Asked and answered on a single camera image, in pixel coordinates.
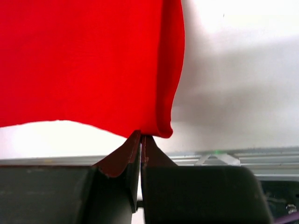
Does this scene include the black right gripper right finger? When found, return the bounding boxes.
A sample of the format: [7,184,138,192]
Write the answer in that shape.
[141,135,272,224]

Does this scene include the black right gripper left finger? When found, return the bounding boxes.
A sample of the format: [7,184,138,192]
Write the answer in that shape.
[0,130,141,224]

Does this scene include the red t shirt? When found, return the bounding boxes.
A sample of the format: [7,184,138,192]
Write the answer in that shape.
[0,0,185,138]

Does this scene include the aluminium table rail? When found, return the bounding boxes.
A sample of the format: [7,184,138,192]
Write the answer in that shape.
[0,147,299,178]

